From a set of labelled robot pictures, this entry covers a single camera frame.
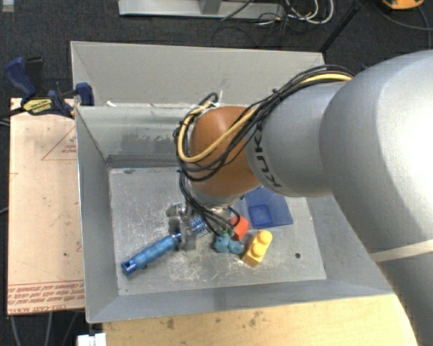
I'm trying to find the blue square cup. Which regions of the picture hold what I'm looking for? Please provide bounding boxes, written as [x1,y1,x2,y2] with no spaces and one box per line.
[242,185,294,231]

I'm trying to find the orange-red block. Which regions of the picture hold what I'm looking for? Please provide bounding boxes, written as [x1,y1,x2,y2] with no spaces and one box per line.
[229,214,252,241]

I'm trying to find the grey metal bin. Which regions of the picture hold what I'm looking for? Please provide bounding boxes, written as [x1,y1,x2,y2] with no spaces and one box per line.
[70,40,395,324]

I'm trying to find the teal blue toy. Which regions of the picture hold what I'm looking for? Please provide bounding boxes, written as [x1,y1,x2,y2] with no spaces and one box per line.
[211,233,245,256]

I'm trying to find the brown cardboard board red print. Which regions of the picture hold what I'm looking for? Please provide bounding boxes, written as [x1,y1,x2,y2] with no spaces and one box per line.
[6,97,87,316]

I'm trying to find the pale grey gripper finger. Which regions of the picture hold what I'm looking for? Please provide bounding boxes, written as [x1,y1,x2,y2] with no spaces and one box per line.
[165,203,184,234]
[180,233,198,252]

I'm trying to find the yellow toy brick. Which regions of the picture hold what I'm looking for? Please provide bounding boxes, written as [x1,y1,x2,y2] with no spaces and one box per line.
[240,229,274,268]

